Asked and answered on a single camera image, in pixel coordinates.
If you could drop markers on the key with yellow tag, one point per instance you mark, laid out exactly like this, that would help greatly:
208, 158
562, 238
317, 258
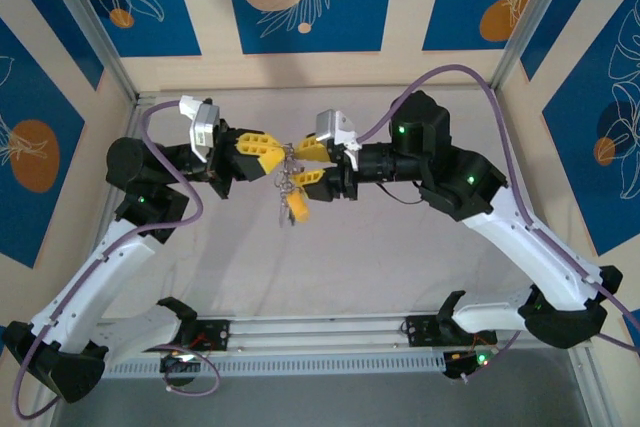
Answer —
299, 207

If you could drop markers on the metal keyring plate with rings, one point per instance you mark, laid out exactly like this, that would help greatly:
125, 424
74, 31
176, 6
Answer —
286, 182

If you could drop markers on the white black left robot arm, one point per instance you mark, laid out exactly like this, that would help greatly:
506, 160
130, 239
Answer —
100, 267

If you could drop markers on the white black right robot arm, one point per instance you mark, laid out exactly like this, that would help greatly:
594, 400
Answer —
540, 257

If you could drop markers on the circuit board with LEDs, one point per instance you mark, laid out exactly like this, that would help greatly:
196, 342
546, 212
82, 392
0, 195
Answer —
177, 362
457, 359

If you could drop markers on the aluminium table side rail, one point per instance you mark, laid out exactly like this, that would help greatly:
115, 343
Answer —
132, 119
590, 397

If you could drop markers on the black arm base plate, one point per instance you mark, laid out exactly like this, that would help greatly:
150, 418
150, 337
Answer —
422, 329
215, 334

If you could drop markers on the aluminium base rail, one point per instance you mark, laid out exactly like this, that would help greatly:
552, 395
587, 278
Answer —
320, 332

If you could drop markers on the aluminium frame post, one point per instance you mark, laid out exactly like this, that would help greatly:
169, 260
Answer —
529, 22
90, 22

